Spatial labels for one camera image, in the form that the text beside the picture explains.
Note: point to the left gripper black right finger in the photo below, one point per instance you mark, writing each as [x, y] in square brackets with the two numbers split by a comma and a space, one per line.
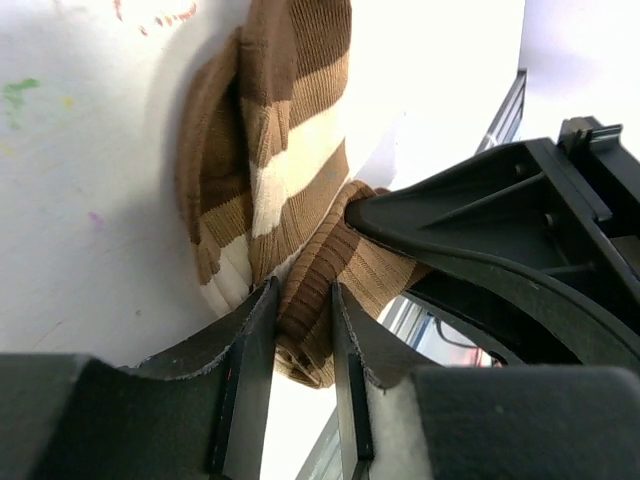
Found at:
[401, 416]

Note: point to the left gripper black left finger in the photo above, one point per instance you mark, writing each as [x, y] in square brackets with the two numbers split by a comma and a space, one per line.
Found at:
[197, 410]

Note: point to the aluminium frame rail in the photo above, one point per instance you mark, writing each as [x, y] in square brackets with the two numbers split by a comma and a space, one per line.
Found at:
[505, 125]

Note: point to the brown striped sock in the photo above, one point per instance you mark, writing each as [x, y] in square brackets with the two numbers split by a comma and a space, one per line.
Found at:
[263, 181]

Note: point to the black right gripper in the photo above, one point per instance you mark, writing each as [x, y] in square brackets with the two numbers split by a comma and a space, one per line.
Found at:
[536, 245]

